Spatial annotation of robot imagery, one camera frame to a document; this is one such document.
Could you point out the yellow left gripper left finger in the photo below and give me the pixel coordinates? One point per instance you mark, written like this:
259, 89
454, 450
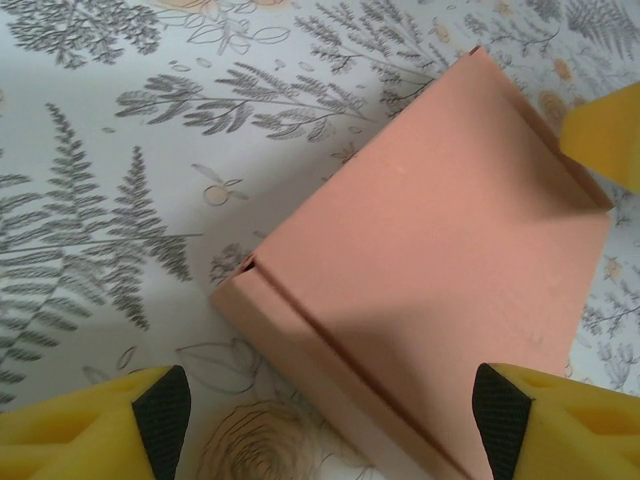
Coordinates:
65, 435

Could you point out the pink paper box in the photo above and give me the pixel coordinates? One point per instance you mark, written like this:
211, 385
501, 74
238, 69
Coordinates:
425, 260

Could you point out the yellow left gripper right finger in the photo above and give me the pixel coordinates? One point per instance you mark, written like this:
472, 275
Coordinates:
580, 430

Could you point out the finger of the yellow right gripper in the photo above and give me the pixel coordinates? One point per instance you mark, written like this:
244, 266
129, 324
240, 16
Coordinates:
607, 135

